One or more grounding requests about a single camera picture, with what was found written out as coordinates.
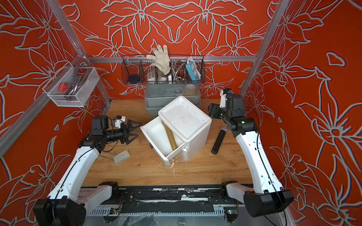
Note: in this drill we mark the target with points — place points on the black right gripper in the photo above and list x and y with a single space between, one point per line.
213 112

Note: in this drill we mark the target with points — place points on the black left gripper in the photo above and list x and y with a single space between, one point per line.
126 133

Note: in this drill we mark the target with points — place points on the white drawer cabinet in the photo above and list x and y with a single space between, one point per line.
190 127

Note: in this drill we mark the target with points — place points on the black microphone silver head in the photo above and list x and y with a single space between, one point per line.
219 140

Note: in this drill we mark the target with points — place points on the gold microphone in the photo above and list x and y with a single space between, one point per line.
170 137

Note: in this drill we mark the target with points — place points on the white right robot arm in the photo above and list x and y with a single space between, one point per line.
267 196

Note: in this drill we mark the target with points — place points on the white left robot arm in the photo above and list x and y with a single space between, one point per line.
63 206

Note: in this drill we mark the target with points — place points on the blue white box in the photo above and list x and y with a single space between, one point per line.
192 69

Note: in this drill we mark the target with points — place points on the grey plastic storage box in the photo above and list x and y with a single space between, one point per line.
159 95

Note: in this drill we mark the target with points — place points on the dark blue round object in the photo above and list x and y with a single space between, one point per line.
133 79

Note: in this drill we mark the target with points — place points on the white power strip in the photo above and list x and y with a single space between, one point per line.
151 76

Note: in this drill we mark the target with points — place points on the white work glove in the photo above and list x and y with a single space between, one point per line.
160 59

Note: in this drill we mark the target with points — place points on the black wire wall basket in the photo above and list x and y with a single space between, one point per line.
175 69

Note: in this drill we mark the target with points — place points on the white wire wall basket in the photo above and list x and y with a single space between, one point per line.
72 85

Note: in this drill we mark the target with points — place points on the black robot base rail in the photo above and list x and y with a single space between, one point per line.
172 199

